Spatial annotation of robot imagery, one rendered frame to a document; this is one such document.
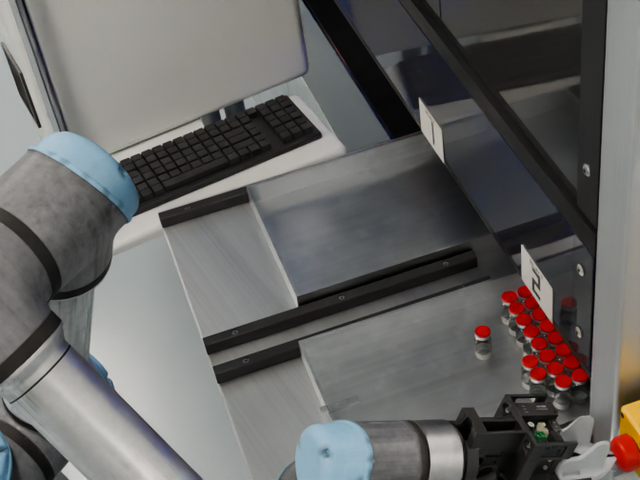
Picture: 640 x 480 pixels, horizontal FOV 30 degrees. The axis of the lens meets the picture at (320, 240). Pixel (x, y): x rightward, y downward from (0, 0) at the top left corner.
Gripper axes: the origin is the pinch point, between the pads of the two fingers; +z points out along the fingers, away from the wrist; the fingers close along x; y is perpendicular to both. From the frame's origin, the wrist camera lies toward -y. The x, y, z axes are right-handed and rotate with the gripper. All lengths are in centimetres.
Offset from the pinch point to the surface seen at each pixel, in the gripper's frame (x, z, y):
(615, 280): 7.0, -4.2, 19.6
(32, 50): 97, -46, -11
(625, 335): 5.5, -0.5, 13.4
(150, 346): 136, 3, -109
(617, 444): 0.2, 0.9, 2.5
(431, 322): 36.6, -0.2, -12.5
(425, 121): 61, 3, 4
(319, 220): 63, -7, -16
